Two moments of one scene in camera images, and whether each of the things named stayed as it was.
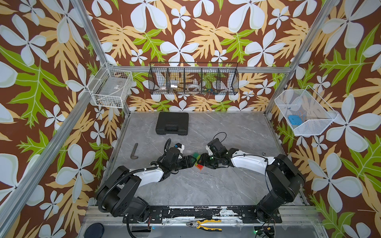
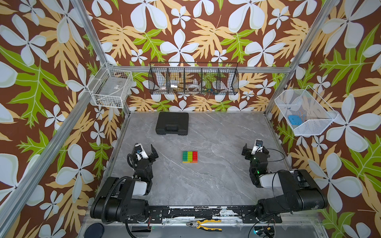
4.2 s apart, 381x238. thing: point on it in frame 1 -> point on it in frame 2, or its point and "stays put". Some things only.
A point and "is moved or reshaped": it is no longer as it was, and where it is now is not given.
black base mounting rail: x=245 y=214 stays put
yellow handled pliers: x=196 y=224 stays put
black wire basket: x=193 y=78 stays put
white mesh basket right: x=304 y=113 stays put
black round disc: x=95 y=230 stays put
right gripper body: x=210 y=161 -> x=248 y=156
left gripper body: x=181 y=163 -> x=151 y=159
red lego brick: x=200 y=167 is moved or reshaped
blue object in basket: x=295 y=119 stays put
